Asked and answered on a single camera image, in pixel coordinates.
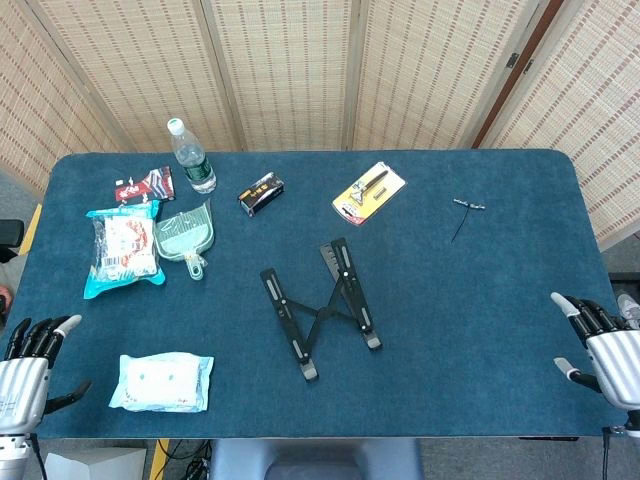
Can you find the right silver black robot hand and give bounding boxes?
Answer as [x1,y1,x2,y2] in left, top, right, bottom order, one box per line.
[550,292,640,414]

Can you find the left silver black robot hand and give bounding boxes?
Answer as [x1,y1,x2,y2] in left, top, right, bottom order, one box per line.
[0,314,93,436]

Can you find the black folding laptop stand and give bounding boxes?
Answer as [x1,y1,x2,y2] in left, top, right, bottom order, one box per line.
[259,237,384,384]

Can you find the blue robot base seat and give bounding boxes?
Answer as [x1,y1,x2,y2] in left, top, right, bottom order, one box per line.
[209,438,424,480]

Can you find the grey sneaker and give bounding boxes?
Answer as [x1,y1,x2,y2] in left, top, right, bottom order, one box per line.
[615,293,640,331]

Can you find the white box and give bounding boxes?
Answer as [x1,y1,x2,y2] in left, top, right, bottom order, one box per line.
[44,447,149,480]

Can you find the light blue wet wipes pack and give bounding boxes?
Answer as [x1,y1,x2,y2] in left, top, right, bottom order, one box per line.
[108,352,215,414]

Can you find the black office chair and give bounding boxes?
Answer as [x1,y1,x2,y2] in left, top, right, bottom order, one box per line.
[0,219,25,264]

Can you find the teal white snack bag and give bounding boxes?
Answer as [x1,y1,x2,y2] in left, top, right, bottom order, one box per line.
[82,199,167,300]

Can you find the blue table mat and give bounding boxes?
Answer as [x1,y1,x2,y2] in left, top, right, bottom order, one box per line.
[0,148,629,441]

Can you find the metal bar with black tie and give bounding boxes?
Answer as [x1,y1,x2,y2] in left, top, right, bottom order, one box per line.
[450,197,487,245]

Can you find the green plastic dustpan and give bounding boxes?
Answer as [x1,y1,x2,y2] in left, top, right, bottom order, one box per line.
[153,198,216,282]

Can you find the red black card packet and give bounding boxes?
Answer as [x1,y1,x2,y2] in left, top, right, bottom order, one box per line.
[113,165,176,204]

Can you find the clear plastic water bottle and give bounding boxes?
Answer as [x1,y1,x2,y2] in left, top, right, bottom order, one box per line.
[166,117,218,195]

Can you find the razor in yellow blister pack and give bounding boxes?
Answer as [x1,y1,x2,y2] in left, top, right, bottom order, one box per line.
[332,161,407,229]

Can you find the small black cardboard box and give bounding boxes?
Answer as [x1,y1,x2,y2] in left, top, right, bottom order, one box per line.
[237,171,287,218]

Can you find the bamboo folding screen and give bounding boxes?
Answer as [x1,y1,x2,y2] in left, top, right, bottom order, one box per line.
[0,0,640,251]

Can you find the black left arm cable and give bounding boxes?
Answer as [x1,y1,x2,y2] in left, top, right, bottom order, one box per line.
[29,433,49,480]

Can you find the black floor cables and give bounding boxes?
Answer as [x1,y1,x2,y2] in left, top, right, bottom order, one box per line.
[164,439,211,480]

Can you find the brown wooden post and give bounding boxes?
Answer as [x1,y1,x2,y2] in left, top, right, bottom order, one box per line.
[472,0,566,149]

